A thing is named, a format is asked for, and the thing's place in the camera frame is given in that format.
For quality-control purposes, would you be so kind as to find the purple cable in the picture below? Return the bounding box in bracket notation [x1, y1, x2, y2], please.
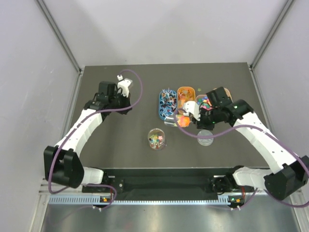
[47, 69, 143, 210]
[175, 107, 309, 210]

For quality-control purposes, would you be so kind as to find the orange tray of candies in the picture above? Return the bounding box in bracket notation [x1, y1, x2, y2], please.
[177, 87, 196, 108]

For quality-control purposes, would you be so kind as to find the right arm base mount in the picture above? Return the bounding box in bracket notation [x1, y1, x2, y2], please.
[209, 165, 255, 195]

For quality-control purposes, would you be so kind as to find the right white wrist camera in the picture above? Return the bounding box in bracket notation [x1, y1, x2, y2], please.
[183, 101, 201, 121]

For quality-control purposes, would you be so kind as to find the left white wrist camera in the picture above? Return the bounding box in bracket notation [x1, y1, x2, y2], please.
[117, 74, 133, 98]

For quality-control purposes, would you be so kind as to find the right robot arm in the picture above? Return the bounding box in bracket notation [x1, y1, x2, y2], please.
[193, 87, 309, 201]

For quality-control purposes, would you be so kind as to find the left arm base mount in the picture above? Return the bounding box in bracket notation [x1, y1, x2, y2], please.
[82, 175, 115, 193]

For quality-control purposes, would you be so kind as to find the slotted cable duct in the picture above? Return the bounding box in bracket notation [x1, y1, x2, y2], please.
[48, 195, 242, 205]

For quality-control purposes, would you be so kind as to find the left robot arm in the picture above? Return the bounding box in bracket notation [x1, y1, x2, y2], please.
[43, 78, 133, 192]

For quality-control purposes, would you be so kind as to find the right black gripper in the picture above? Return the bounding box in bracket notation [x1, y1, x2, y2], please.
[192, 107, 221, 131]

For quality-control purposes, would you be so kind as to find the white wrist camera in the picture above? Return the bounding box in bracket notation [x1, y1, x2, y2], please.
[183, 101, 201, 121]
[117, 74, 133, 98]

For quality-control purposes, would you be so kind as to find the blue tray of lollipops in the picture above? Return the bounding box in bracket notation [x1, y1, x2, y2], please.
[158, 89, 178, 121]

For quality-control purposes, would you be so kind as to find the clear plastic jar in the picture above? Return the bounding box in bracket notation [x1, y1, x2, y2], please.
[148, 128, 166, 151]

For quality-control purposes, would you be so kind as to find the pink tray of star candies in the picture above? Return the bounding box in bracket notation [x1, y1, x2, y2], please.
[196, 94, 212, 111]

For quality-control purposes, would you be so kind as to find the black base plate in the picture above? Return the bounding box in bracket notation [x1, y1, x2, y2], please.
[82, 175, 232, 201]

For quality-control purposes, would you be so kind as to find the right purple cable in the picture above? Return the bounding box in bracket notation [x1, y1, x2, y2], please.
[175, 107, 309, 210]

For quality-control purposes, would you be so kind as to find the beige tray of gummies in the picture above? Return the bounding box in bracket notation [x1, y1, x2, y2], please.
[224, 88, 232, 100]

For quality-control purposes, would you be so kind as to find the clear jar lid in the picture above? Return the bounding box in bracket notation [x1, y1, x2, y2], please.
[197, 130, 214, 146]

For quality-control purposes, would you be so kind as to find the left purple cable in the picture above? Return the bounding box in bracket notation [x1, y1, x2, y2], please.
[47, 69, 143, 210]

